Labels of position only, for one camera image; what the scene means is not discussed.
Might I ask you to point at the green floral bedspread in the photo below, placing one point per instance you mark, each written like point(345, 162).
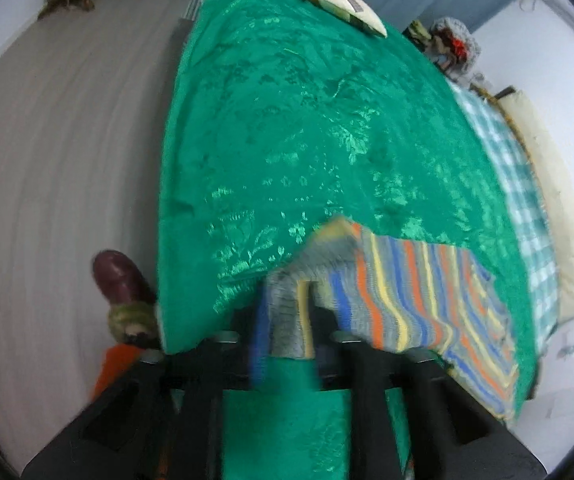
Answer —
point(292, 125)

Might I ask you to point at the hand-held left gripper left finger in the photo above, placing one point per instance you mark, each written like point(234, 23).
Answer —
point(258, 345)

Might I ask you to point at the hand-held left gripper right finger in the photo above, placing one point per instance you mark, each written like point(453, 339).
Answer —
point(316, 355)

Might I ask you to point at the green checked bed sheet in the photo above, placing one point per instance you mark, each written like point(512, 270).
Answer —
point(507, 160)

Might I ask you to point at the pile of mixed clothes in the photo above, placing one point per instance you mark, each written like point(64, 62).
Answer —
point(442, 57)

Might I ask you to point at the plain cream pillow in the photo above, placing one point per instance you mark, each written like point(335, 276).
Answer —
point(557, 210)

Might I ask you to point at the grey knitted hat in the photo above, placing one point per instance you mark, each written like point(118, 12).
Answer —
point(464, 32)

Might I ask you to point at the striped knit sweater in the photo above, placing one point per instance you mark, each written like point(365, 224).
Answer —
point(417, 300)

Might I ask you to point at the person's orange trouser leg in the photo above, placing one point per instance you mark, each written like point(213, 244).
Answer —
point(112, 370)

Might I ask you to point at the maroon shoe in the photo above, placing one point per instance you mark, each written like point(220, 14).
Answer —
point(117, 275)

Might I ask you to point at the green fuzzy sock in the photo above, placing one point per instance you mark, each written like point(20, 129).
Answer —
point(129, 322)

